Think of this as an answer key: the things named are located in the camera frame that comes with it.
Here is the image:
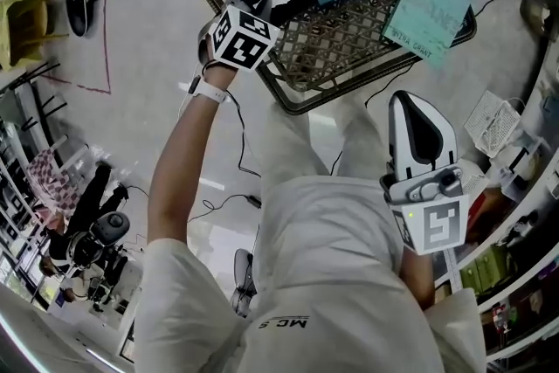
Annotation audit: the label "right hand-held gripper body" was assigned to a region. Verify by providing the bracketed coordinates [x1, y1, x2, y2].
[378, 163, 471, 257]

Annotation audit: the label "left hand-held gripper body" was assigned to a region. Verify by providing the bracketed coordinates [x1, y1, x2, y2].
[198, 4, 280, 73]

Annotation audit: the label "person's left forearm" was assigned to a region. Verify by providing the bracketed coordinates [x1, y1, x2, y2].
[146, 56, 239, 259]

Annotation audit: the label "person's right forearm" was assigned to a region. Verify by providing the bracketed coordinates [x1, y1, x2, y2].
[399, 247, 438, 312]

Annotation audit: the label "white perforated basket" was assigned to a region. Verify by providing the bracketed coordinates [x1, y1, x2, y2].
[462, 89, 523, 159]

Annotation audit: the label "white wristwatch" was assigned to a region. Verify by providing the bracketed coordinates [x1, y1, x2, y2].
[188, 76, 229, 104]

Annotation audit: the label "dark rattan table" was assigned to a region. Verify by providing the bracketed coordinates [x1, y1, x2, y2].
[173, 0, 478, 116]

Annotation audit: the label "white shelf unit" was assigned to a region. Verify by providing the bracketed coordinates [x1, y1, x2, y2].
[431, 3, 559, 369]

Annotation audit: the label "person's white trousers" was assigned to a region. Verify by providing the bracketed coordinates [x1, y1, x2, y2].
[259, 100, 392, 190]

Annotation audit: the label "person's white shirt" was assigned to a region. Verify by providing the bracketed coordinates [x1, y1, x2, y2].
[133, 174, 488, 373]

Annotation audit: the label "light teal book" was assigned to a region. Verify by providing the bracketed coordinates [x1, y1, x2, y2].
[382, 0, 475, 69]

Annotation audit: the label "brown bag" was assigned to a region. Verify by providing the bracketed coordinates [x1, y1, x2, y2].
[519, 0, 554, 34]

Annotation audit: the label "grey oblong device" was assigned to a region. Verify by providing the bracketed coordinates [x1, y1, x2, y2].
[233, 247, 259, 318]

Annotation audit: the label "yellow chair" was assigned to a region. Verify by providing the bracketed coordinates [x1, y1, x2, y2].
[0, 0, 59, 72]

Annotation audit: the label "pink checkered cloth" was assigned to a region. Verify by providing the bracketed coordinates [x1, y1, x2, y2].
[25, 146, 82, 211]

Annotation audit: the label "black wristwatch cable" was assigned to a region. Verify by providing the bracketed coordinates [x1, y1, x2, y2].
[178, 73, 264, 178]

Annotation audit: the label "black cable with power adapter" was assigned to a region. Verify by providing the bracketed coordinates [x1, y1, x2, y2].
[187, 194, 263, 224]

